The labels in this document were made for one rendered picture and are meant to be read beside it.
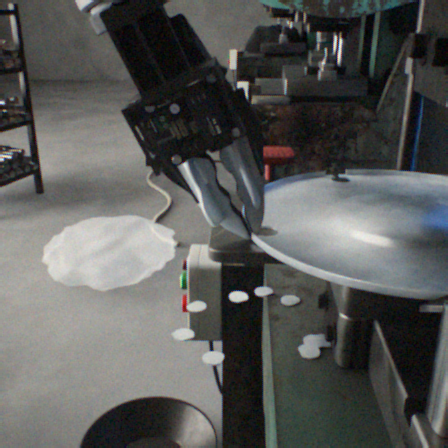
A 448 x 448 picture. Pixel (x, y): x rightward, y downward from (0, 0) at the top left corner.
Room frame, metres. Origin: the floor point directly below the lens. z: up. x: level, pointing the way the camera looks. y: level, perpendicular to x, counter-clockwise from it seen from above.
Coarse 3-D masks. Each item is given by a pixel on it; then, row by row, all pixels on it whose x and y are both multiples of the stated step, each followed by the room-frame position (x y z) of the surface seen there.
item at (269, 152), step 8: (264, 152) 0.79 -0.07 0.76; (272, 152) 0.79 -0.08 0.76; (280, 152) 0.79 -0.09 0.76; (288, 152) 0.79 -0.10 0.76; (264, 160) 0.77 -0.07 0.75; (272, 160) 0.77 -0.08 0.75; (280, 160) 0.77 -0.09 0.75; (288, 160) 0.77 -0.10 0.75; (272, 168) 0.79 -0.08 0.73; (272, 176) 0.79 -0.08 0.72
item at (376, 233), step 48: (288, 192) 0.54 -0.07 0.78; (336, 192) 0.54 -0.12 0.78; (384, 192) 0.54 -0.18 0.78; (432, 192) 0.54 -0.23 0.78; (288, 240) 0.42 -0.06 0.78; (336, 240) 0.42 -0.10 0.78; (384, 240) 0.41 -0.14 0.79; (432, 240) 0.41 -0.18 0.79; (384, 288) 0.33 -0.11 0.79; (432, 288) 0.34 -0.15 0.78
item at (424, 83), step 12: (432, 0) 0.49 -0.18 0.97; (444, 0) 0.46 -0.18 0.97; (432, 12) 0.49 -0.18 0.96; (444, 12) 0.46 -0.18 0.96; (432, 24) 0.48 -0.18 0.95; (444, 24) 0.45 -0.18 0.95; (408, 36) 0.50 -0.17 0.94; (420, 36) 0.49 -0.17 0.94; (432, 36) 0.48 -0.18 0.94; (444, 36) 0.44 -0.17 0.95; (408, 48) 0.50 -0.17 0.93; (420, 48) 0.48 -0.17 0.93; (432, 48) 0.43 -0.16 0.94; (444, 48) 0.42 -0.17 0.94; (420, 60) 0.49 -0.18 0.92; (432, 60) 0.43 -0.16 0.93; (444, 60) 0.43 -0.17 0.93; (420, 72) 0.49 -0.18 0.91; (432, 72) 0.46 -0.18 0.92; (444, 72) 0.43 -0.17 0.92; (420, 84) 0.49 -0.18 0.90; (432, 84) 0.46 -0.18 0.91; (444, 84) 0.43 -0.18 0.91; (432, 96) 0.45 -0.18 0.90; (444, 96) 0.43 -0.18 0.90
